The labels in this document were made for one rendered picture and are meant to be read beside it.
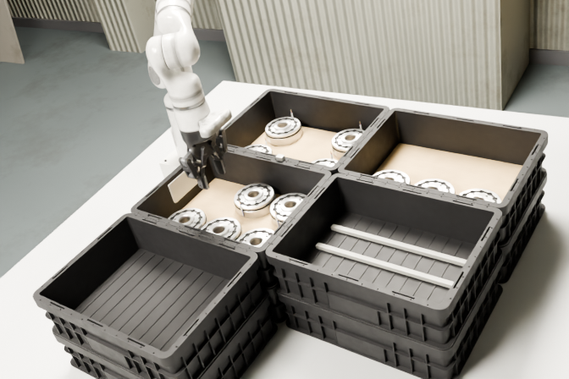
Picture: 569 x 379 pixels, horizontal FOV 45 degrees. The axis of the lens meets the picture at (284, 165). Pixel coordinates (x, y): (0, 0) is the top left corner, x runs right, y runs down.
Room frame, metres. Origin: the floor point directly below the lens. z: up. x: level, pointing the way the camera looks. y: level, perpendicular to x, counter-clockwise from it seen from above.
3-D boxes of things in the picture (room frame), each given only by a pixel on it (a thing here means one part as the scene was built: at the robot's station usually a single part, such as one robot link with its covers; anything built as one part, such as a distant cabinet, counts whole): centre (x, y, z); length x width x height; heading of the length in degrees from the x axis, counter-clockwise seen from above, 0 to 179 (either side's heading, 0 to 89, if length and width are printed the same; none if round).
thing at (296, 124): (1.68, -0.02, 0.86); 0.10 x 0.10 x 0.01
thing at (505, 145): (1.29, -0.36, 0.87); 0.40 x 0.30 x 0.11; 49
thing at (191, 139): (1.30, 0.16, 1.10); 0.08 x 0.08 x 0.09
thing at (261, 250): (1.33, 0.14, 0.92); 0.40 x 0.30 x 0.02; 49
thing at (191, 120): (1.29, 0.15, 1.18); 0.11 x 0.09 x 0.06; 49
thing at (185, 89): (1.30, 0.17, 1.27); 0.09 x 0.07 x 0.15; 83
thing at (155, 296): (1.11, 0.34, 0.87); 0.40 x 0.30 x 0.11; 49
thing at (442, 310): (1.07, -0.16, 0.92); 0.40 x 0.30 x 0.02; 49
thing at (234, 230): (1.28, 0.18, 0.86); 0.10 x 0.10 x 0.01
